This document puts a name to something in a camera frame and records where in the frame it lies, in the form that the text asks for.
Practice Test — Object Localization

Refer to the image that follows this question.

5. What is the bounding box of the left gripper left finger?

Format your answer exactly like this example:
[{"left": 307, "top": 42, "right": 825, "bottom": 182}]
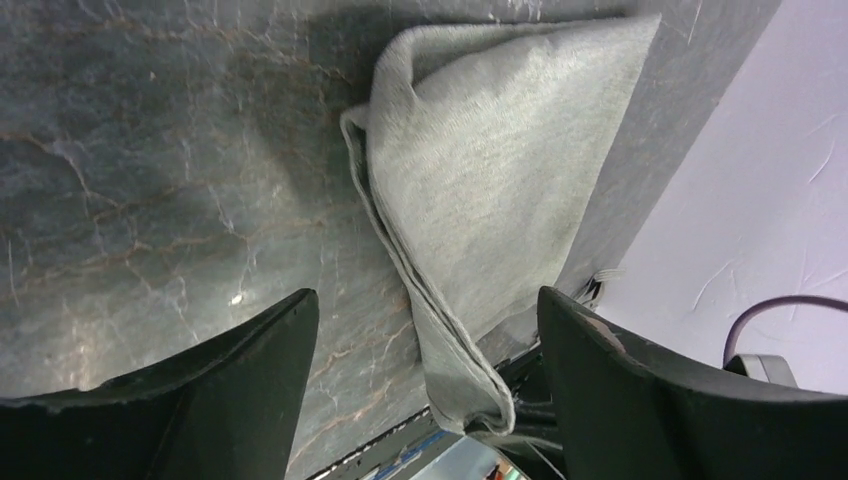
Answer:
[{"left": 1, "top": 289, "right": 320, "bottom": 479}]

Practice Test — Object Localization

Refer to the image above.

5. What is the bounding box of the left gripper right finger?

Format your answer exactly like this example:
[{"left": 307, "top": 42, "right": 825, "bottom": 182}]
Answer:
[{"left": 537, "top": 287, "right": 847, "bottom": 479}]

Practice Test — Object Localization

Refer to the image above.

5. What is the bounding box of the grey cloth napkin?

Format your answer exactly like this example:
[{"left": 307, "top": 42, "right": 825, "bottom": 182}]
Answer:
[{"left": 340, "top": 14, "right": 661, "bottom": 436}]

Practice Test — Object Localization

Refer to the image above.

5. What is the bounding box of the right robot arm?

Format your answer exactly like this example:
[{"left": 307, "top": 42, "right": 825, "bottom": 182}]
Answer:
[{"left": 723, "top": 354, "right": 798, "bottom": 388}]

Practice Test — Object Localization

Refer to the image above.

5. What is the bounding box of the silver fork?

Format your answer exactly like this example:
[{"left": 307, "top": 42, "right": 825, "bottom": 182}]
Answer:
[{"left": 575, "top": 268, "right": 625, "bottom": 311}]

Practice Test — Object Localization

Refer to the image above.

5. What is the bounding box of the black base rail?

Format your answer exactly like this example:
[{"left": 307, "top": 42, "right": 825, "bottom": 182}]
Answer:
[{"left": 312, "top": 344, "right": 567, "bottom": 479}]

